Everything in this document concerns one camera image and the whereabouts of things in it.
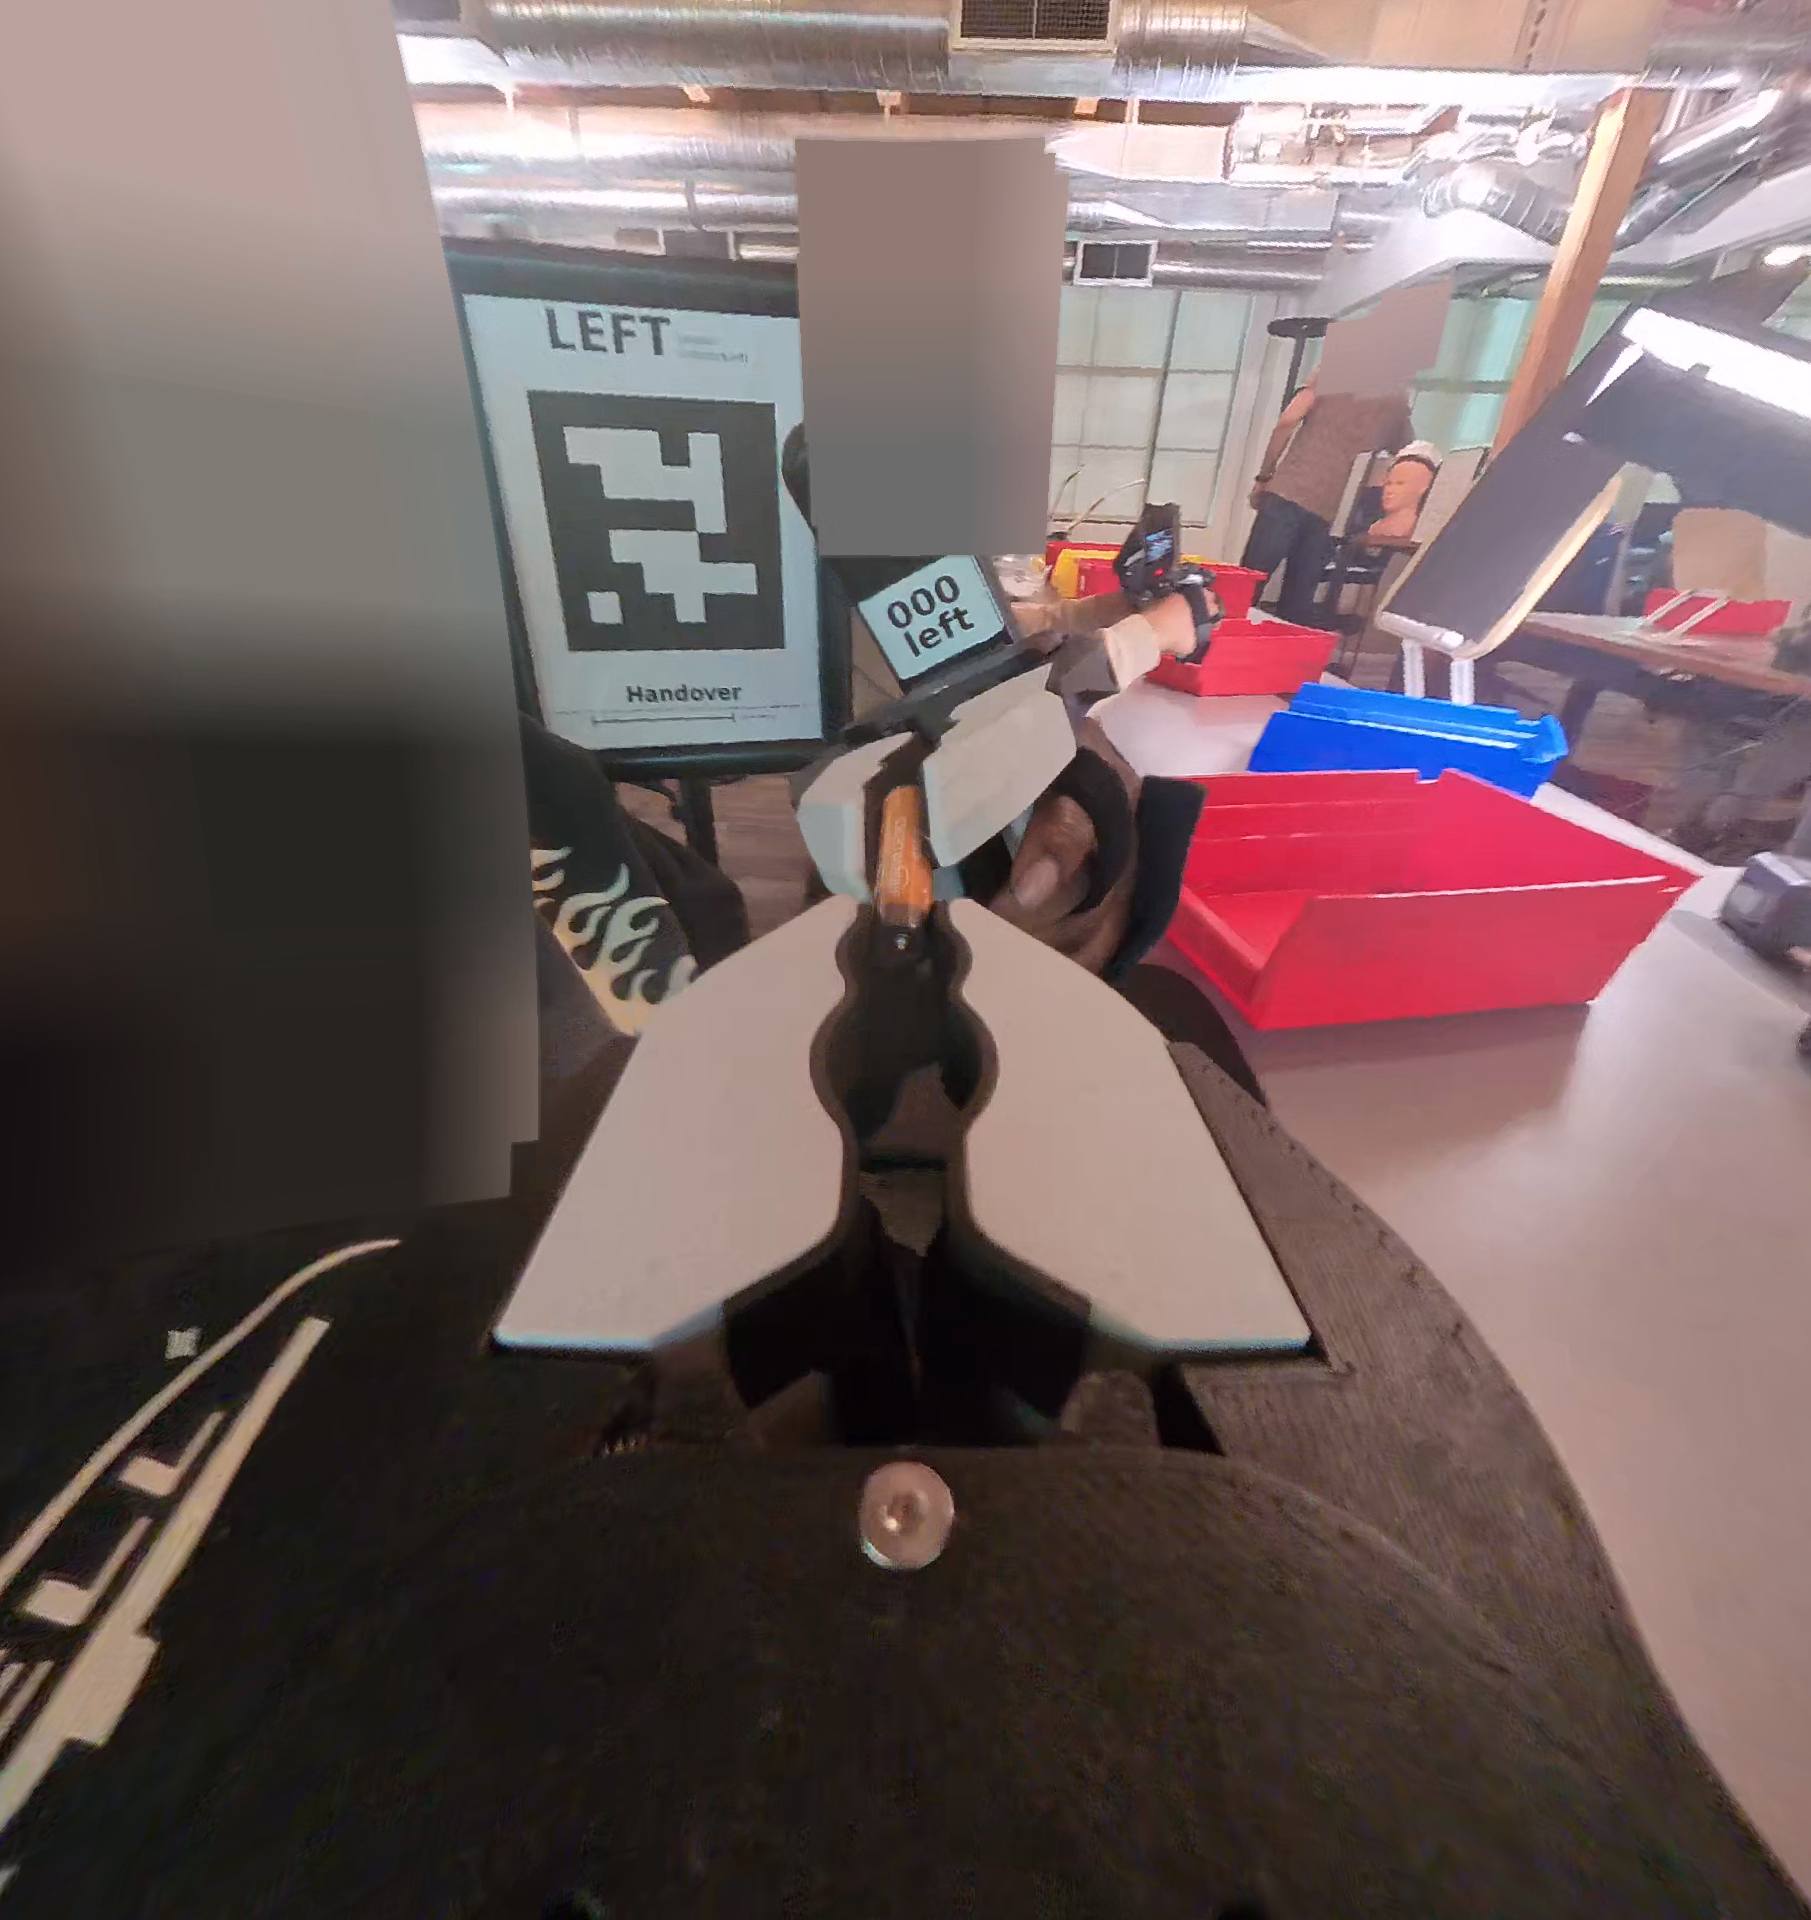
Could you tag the black framed marker sign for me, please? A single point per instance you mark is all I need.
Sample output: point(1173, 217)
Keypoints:
point(649, 525)

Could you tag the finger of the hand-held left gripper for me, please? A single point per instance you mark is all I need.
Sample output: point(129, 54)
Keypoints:
point(842, 819)
point(1002, 765)

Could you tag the wooden support post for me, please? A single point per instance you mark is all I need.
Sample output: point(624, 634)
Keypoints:
point(1580, 255)

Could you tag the clear water bottle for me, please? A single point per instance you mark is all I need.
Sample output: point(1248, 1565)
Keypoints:
point(1019, 578)

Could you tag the dark panel on stand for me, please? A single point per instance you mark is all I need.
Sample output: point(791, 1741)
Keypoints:
point(1505, 548)

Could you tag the blue storage bin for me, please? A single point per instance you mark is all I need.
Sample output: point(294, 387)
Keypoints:
point(1385, 744)

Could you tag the black printed shirt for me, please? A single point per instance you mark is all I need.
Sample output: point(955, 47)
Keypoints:
point(574, 811)

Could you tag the ceiling air vent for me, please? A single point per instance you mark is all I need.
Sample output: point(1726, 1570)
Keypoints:
point(1033, 17)

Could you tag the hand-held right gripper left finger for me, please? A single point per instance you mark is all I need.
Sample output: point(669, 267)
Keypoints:
point(696, 1186)

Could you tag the wood edged office desk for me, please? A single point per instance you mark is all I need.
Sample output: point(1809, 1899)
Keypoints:
point(1669, 654)

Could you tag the handheld camera rig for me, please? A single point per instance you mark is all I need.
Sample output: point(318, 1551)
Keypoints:
point(1152, 548)

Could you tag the silver air duct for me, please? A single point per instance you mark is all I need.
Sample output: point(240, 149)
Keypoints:
point(696, 23)

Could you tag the large red storage bin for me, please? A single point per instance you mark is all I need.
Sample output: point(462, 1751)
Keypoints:
point(1445, 915)

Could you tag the lit studio light panel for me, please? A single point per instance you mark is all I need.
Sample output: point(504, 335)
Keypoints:
point(1744, 360)

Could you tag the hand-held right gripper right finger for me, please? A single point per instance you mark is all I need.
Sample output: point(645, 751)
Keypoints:
point(1130, 1186)

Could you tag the person's left hand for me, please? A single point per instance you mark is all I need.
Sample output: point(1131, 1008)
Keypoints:
point(1053, 863)

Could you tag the pale wooden board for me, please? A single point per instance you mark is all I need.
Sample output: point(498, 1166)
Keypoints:
point(1729, 548)

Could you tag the mannequin head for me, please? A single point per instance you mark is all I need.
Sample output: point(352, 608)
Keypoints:
point(1402, 486)

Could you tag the black floor lamp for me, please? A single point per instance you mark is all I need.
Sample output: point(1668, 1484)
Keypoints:
point(1301, 329)

